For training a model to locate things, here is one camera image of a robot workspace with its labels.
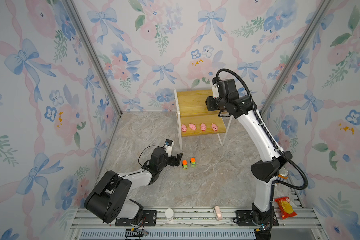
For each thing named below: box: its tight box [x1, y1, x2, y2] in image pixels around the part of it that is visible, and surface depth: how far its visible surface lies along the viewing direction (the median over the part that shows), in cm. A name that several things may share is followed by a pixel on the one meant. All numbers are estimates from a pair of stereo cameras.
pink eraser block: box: [215, 205, 223, 221], surface depth 75 cm
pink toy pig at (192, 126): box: [189, 123, 197, 131], surface depth 90 cm
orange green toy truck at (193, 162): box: [190, 157, 197, 168], surface depth 94 cm
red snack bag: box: [274, 197, 297, 220], surface depth 77 cm
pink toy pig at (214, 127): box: [211, 123, 218, 132], surface depth 90 cm
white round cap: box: [165, 208, 174, 221], surface depth 70 cm
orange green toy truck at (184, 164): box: [181, 160, 189, 170], surface depth 92 cm
